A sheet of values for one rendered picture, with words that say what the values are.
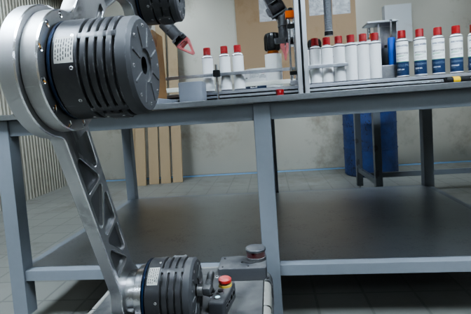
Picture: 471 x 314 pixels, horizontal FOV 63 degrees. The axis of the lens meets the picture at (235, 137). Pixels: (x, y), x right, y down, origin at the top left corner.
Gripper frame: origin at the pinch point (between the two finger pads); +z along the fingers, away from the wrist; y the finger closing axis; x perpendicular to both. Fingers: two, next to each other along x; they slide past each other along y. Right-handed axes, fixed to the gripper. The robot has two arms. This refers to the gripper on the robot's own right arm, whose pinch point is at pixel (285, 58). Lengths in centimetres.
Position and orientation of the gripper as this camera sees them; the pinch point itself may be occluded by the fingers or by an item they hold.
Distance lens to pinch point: 186.6
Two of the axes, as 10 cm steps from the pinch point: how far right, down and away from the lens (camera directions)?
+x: -0.9, 0.8, -9.9
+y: -9.9, 0.5, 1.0
